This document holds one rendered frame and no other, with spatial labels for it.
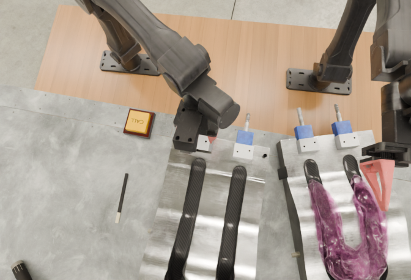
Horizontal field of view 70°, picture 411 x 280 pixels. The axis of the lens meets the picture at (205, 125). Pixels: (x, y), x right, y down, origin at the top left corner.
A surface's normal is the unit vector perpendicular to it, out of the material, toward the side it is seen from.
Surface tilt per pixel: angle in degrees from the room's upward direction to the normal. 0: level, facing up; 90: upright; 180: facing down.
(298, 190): 27
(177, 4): 0
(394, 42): 1
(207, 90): 16
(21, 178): 0
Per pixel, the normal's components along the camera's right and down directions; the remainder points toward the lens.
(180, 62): 0.15, -0.10
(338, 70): -0.11, 0.70
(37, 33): -0.02, -0.26
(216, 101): -0.22, -0.44
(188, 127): -0.06, -0.59
